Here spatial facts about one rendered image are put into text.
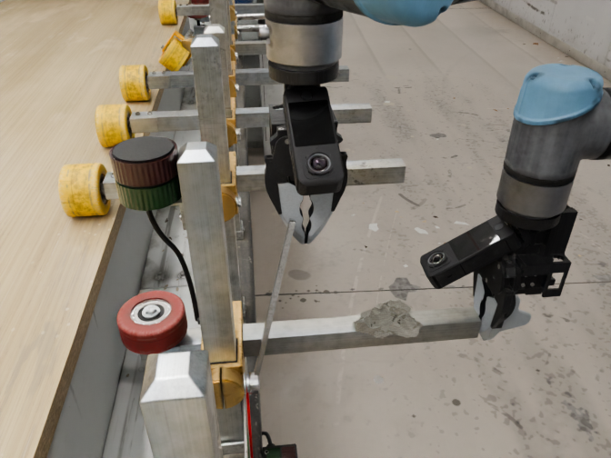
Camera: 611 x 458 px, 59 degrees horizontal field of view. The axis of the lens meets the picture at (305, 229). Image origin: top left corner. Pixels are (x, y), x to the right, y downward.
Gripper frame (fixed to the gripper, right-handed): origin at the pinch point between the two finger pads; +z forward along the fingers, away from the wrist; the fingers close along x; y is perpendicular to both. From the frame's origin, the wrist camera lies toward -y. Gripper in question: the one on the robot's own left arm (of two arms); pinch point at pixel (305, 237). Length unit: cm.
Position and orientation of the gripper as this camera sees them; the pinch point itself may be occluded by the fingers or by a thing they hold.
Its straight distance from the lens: 63.5
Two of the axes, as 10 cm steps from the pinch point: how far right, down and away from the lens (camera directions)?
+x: -9.9, 0.6, -0.9
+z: 0.0, 8.3, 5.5
